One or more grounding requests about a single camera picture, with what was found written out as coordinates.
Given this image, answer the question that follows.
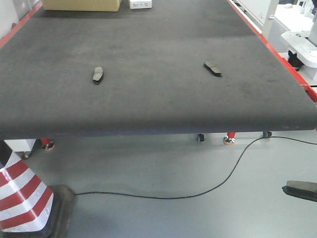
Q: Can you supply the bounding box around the dark brake pad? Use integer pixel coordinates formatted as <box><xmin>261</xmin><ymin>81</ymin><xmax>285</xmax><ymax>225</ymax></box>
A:
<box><xmin>282</xmin><ymin>180</ymin><xmax>317</xmax><ymax>202</ymax></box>
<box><xmin>204</xmin><ymin>61</ymin><xmax>222</xmax><ymax>77</ymax></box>
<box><xmin>92</xmin><ymin>66</ymin><xmax>104</xmax><ymax>85</ymax></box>

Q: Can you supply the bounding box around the dark grey conveyor belt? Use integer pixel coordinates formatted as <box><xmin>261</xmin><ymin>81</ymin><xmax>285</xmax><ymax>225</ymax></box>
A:
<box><xmin>0</xmin><ymin>0</ymin><xmax>317</xmax><ymax>137</ymax></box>

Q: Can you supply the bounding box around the long white box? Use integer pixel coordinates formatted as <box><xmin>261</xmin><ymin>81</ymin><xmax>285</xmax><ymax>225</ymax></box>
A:
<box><xmin>129</xmin><ymin>0</ymin><xmax>152</xmax><ymax>9</ymax></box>

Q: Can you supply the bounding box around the cardboard box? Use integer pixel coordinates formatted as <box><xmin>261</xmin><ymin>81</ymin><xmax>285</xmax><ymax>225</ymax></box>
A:
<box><xmin>42</xmin><ymin>0</ymin><xmax>122</xmax><ymax>12</ymax></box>

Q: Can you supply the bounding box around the red white traffic cone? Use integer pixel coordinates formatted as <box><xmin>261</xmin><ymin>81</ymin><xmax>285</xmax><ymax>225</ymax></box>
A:
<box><xmin>0</xmin><ymin>141</ymin><xmax>75</xmax><ymax>238</ymax></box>

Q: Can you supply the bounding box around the white machine right side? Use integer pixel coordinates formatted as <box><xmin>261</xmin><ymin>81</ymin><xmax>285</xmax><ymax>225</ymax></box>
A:
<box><xmin>268</xmin><ymin>0</ymin><xmax>317</xmax><ymax>89</ymax></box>

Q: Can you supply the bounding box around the black floor cable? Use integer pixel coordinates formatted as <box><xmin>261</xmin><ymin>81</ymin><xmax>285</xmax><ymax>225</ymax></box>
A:
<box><xmin>74</xmin><ymin>135</ymin><xmax>317</xmax><ymax>200</ymax></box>

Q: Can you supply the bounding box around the red conveyor frame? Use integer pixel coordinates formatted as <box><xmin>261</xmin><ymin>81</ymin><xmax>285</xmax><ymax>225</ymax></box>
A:
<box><xmin>0</xmin><ymin>0</ymin><xmax>317</xmax><ymax>152</ymax></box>

